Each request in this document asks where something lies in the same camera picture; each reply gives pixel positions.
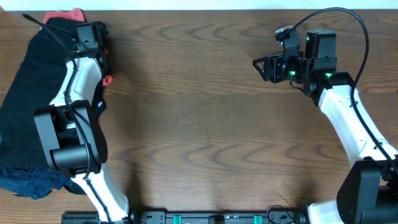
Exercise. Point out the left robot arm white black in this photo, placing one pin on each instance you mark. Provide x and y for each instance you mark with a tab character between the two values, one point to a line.
69	131

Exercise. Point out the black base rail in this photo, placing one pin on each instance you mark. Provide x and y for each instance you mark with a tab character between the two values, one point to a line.
273	216

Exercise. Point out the navy blue shorts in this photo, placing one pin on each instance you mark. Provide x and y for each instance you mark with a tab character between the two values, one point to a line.
36	182

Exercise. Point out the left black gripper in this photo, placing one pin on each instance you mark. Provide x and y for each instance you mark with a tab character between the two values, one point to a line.
101	59

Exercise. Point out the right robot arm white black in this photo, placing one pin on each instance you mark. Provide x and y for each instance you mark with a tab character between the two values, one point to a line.
369	192

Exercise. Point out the black shorts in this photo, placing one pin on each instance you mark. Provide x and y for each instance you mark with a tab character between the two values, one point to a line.
36	84

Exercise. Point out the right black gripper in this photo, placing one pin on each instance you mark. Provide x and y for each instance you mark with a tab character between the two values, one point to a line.
275	68

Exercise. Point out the red printed t-shirt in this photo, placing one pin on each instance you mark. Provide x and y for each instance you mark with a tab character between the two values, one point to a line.
76	15

